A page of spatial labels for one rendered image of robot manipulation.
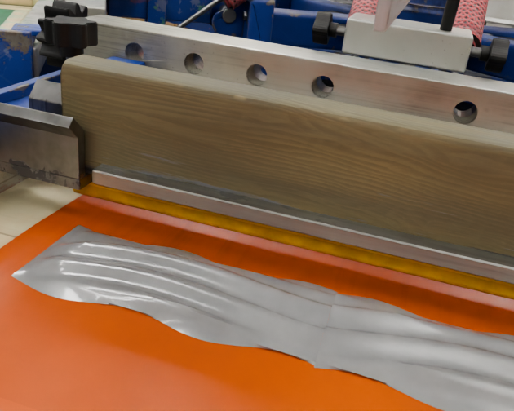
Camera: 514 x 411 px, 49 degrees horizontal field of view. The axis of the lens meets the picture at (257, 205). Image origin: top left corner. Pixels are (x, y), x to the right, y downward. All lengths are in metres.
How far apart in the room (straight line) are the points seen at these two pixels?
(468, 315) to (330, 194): 0.11
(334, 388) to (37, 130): 0.25
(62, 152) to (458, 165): 0.25
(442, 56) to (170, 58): 0.28
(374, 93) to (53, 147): 0.31
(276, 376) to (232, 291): 0.07
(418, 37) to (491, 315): 0.32
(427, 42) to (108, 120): 0.35
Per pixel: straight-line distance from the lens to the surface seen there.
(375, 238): 0.34
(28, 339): 0.31
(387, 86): 0.56
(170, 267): 0.35
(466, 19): 0.79
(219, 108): 0.35
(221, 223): 0.39
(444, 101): 0.57
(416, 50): 0.61
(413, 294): 0.37
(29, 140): 0.41
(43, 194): 0.45
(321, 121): 0.33
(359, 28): 0.61
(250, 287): 0.33
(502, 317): 0.38
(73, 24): 0.52
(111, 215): 0.42
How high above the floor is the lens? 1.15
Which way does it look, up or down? 26 degrees down
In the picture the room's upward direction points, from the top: 7 degrees clockwise
